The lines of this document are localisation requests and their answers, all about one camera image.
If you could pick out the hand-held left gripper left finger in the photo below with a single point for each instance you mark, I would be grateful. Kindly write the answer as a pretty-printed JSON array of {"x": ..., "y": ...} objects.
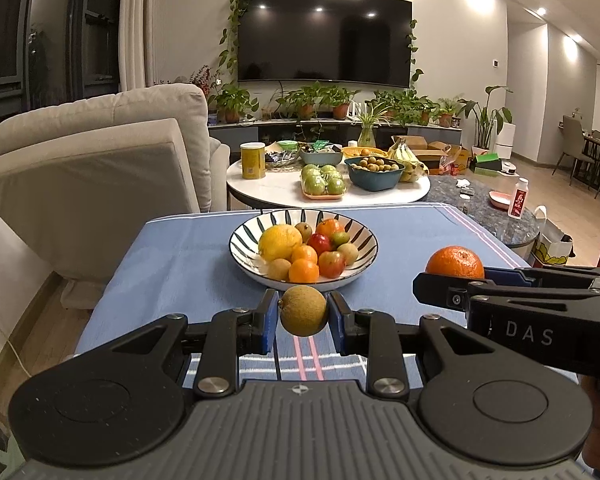
[{"x": 269, "y": 321}]

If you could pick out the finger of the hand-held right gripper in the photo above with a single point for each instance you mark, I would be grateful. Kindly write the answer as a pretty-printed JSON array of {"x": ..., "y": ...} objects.
[
  {"x": 555, "y": 276},
  {"x": 437, "y": 292}
]

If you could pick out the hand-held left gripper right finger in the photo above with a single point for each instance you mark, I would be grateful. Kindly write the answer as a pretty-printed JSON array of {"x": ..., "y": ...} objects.
[{"x": 339, "y": 322}]

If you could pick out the large dark orange tangerine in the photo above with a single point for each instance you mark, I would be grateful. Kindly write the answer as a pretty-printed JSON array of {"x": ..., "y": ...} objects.
[{"x": 455, "y": 262}]

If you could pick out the red apple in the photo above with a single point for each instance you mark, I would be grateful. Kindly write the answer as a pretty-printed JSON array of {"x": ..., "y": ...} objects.
[
  {"x": 331, "y": 264},
  {"x": 319, "y": 244}
]

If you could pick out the small orange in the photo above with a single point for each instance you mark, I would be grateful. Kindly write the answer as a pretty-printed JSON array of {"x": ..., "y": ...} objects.
[
  {"x": 305, "y": 254},
  {"x": 304, "y": 271}
]

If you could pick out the yellow lemon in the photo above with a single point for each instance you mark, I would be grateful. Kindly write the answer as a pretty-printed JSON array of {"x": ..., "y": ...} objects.
[{"x": 279, "y": 242}]

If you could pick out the white black-striped bowl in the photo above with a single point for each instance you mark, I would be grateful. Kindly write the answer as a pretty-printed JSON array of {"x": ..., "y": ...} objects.
[{"x": 245, "y": 245}]

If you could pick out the small green fruit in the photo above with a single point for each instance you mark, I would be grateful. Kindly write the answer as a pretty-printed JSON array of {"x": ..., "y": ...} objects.
[{"x": 340, "y": 238}]

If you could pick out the reddish orange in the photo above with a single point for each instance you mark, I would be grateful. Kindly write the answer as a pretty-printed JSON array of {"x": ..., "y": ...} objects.
[{"x": 329, "y": 227}]

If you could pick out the pile of small green-brown fruits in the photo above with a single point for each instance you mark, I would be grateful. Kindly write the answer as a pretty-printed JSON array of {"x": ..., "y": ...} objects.
[{"x": 375, "y": 164}]

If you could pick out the white shopping bag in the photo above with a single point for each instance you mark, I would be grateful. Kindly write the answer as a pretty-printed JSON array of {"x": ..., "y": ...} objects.
[{"x": 552, "y": 247}]

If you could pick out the white bottle red label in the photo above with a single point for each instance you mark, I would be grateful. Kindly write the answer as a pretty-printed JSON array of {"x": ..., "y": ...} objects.
[{"x": 519, "y": 200}]

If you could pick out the dark stone table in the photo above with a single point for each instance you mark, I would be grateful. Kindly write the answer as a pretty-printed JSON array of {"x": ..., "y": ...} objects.
[{"x": 480, "y": 215}]

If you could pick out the pink dish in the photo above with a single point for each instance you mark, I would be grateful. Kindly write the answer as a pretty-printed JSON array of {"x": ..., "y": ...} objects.
[{"x": 499, "y": 200}]

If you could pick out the blue striped tablecloth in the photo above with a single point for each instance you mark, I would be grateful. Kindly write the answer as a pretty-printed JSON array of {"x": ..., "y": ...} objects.
[{"x": 180, "y": 270}]

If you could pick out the white crumpled paper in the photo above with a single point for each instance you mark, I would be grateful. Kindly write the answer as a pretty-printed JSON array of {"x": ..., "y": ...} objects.
[{"x": 462, "y": 184}]

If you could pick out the white robot vacuum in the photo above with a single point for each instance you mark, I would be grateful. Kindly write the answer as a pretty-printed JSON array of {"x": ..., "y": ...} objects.
[{"x": 509, "y": 170}]

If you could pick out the red can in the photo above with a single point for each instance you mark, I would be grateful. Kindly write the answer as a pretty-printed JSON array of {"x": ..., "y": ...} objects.
[{"x": 454, "y": 166}]

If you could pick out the teal bowl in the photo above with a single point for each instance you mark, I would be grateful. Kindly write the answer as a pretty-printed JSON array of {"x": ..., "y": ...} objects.
[{"x": 372, "y": 181}]

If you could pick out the round white coffee table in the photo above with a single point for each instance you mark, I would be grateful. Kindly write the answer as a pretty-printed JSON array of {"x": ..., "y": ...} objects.
[{"x": 270, "y": 187}]

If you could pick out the green box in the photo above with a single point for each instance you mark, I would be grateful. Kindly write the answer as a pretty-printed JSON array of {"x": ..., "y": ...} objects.
[{"x": 487, "y": 160}]

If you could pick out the open cardboard box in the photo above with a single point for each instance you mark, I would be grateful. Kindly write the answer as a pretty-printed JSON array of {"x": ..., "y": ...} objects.
[{"x": 442, "y": 155}]

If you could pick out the bag of green apples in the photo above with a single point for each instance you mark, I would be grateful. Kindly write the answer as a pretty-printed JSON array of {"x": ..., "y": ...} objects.
[{"x": 322, "y": 182}]

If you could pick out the bunch of bananas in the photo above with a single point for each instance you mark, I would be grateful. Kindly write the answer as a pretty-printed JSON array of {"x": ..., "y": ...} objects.
[{"x": 402, "y": 155}]

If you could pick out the white floor appliance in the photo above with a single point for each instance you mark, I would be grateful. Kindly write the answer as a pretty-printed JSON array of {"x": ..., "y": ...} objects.
[{"x": 507, "y": 140}]

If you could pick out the yellow basket of oranges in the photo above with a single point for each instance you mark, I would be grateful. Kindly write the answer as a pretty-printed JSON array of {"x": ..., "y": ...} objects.
[{"x": 365, "y": 152}]

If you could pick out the yellow can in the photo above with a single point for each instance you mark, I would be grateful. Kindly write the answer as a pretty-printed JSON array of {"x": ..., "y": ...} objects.
[{"x": 253, "y": 162}]

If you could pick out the plate of foil snacks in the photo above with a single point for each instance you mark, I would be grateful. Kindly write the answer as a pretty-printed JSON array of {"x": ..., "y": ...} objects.
[{"x": 280, "y": 160}]

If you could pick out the grey bowl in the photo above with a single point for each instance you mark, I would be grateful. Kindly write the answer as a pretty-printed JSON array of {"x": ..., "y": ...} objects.
[{"x": 320, "y": 158}]

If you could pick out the glass vase with plant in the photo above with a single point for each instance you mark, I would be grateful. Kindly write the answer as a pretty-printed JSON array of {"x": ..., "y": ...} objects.
[{"x": 366, "y": 137}]

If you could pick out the tall floor plant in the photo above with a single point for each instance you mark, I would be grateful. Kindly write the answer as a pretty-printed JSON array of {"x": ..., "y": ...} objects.
[{"x": 485, "y": 120}]

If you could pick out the green container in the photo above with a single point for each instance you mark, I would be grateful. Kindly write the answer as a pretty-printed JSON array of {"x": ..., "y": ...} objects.
[{"x": 286, "y": 146}]

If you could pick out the potted green plant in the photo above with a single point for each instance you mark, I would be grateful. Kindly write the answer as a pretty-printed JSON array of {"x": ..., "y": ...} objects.
[
  {"x": 446, "y": 116},
  {"x": 232, "y": 107},
  {"x": 415, "y": 107},
  {"x": 340, "y": 105},
  {"x": 305, "y": 105}
]

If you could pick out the dark television cabinet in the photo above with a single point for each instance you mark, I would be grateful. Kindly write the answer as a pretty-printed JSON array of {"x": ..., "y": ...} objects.
[{"x": 275, "y": 135}]

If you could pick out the beige recliner sofa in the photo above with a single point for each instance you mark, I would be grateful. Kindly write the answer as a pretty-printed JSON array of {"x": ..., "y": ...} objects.
[{"x": 80, "y": 185}]

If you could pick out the red berry branch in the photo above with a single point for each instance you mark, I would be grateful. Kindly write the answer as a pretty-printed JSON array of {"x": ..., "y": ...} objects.
[{"x": 202, "y": 79}]

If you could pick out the trailing green vine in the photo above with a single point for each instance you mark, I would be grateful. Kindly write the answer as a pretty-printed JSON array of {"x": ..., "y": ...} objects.
[{"x": 228, "y": 35}]

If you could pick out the white curtain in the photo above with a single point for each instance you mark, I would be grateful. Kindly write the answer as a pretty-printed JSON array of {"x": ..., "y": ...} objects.
[{"x": 135, "y": 25}]

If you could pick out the dark glass window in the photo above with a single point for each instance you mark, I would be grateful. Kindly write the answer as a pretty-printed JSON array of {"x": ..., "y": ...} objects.
[{"x": 0, "y": 20}]

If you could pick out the wall-mounted black television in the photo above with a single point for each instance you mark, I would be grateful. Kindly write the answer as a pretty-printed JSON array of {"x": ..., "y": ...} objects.
[{"x": 325, "y": 35}]

